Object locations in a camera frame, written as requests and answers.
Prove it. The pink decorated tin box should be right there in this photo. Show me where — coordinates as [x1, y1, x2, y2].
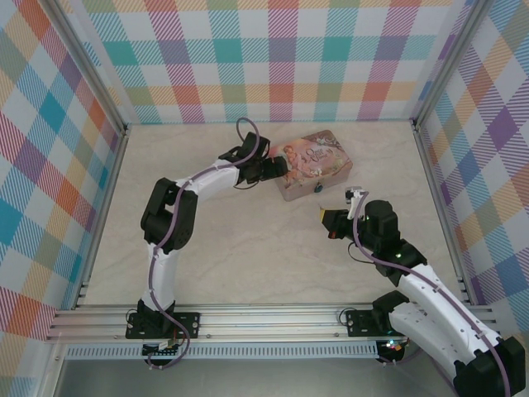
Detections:
[269, 128, 355, 203]

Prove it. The small circuit board with lights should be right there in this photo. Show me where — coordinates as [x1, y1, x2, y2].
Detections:
[379, 338, 409, 356]

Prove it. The grey metal panel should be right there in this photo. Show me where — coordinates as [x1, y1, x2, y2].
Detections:
[53, 357, 460, 397]

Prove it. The aluminium side rail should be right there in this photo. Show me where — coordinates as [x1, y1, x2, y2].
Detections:
[412, 119, 475, 307]
[72, 123, 131, 311]

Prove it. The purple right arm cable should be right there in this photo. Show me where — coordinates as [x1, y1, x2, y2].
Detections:
[349, 192, 513, 397]

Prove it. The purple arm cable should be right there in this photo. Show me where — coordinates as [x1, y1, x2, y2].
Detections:
[349, 192, 513, 397]
[144, 117, 273, 371]

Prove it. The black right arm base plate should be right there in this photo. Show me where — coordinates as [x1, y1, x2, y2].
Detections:
[345, 309, 422, 338]

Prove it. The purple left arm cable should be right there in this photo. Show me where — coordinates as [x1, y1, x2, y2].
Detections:
[144, 117, 273, 371]

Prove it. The aluminium mounting rail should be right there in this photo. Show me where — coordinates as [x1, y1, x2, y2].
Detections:
[45, 304, 501, 343]

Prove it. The white slotted cable duct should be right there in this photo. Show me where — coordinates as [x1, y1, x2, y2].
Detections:
[65, 341, 379, 360]

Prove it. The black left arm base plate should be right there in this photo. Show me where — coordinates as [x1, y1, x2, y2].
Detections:
[125, 310, 203, 341]

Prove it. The aluminium frame post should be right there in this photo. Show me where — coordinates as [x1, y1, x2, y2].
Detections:
[49, 0, 130, 136]
[412, 0, 488, 130]

